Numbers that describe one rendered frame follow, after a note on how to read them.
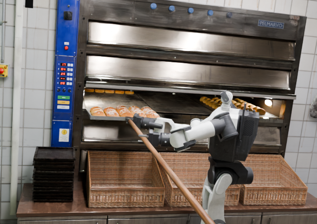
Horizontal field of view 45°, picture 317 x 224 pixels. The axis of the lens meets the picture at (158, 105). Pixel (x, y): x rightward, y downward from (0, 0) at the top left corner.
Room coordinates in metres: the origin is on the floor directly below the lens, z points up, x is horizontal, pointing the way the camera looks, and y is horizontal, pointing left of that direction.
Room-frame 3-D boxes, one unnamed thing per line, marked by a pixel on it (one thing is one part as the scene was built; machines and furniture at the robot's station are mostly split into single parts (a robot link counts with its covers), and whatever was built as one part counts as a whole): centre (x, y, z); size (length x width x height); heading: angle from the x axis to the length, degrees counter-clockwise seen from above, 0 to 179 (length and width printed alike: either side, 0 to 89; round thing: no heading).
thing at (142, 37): (3.24, -0.27, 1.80); 1.79 x 0.11 x 0.19; 105
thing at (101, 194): (2.84, 0.21, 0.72); 0.56 x 0.49 x 0.28; 104
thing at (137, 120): (2.71, 0.11, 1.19); 0.12 x 0.10 x 0.13; 71
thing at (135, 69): (3.24, -0.27, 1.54); 1.79 x 0.11 x 0.19; 105
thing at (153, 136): (2.33, -0.02, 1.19); 0.12 x 0.10 x 0.13; 98
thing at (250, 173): (2.40, -0.51, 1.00); 0.28 x 0.13 x 0.18; 105
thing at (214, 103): (3.81, -0.72, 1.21); 0.61 x 0.48 x 0.06; 15
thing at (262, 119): (3.26, -0.27, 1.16); 1.80 x 0.06 x 0.04; 105
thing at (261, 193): (3.14, -0.95, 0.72); 0.56 x 0.49 x 0.28; 103
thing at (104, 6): (3.27, -0.27, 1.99); 1.80 x 0.08 x 0.21; 105
